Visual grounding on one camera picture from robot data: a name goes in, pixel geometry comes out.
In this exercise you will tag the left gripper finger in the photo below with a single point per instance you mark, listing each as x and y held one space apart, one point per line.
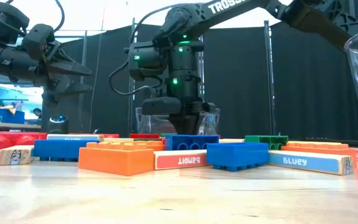
68 68
67 88

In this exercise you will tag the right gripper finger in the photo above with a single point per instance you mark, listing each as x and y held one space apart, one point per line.
183 124

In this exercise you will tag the dark green plastic brick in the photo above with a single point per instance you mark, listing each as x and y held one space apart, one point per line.
168 135

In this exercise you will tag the blue plastic brick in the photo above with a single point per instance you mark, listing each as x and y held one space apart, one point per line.
61 149
238 155
194 142

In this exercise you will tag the orange plastic brick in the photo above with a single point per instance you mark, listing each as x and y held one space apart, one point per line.
158 145
117 161

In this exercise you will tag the wooden block Bandit label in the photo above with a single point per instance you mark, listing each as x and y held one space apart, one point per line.
182 160

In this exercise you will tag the small red plastic brick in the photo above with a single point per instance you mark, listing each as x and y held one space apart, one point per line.
145 136

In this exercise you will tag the plain wooden block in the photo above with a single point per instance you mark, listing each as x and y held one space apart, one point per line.
232 141
120 140

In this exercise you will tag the wooden block Bluey label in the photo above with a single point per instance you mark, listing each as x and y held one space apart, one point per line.
306 163

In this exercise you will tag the wooden block orange label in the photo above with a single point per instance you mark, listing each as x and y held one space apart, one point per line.
319 148

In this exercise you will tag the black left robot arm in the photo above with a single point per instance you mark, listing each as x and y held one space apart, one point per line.
2 18

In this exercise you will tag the black metal stand pole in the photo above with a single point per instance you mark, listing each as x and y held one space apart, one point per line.
132 109
81 102
269 77
203 67

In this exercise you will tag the clear plastic bin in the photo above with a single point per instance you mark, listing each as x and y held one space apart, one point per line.
148 123

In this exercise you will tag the black cylinder speaker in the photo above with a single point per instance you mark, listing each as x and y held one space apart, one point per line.
57 124

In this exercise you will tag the wooden block blue label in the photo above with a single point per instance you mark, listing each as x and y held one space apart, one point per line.
73 137

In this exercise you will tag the black curtain backdrop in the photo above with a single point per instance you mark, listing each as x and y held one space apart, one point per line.
244 77

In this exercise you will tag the background table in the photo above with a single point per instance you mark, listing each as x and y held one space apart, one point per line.
14 126

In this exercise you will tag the wooden block dog face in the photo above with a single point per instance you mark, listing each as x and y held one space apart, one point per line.
15 155

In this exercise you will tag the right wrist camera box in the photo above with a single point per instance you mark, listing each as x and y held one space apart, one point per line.
162 105

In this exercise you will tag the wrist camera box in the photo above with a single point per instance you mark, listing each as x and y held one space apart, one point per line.
39 37
162 105

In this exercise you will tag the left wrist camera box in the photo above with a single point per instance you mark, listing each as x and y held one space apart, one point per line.
39 37

